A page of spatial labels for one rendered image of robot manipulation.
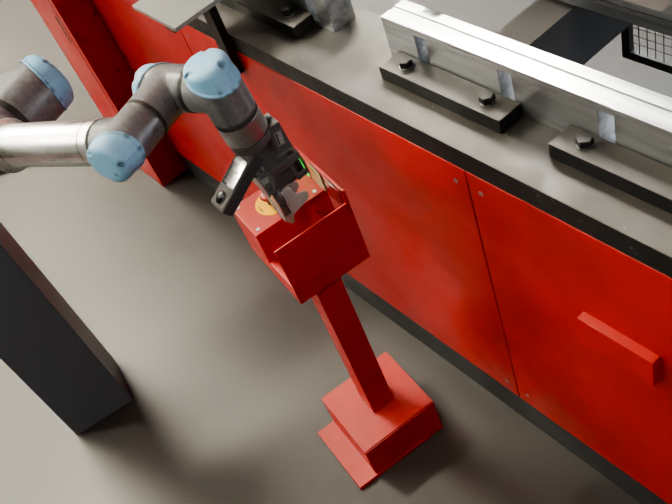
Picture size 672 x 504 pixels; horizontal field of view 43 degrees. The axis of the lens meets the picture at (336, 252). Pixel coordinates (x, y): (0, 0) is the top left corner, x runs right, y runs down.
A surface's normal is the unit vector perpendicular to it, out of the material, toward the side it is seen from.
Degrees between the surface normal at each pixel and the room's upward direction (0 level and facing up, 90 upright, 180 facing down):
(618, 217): 0
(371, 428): 0
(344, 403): 0
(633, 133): 90
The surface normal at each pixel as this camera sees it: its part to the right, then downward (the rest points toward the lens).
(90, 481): -0.28, -0.65
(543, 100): -0.73, 0.63
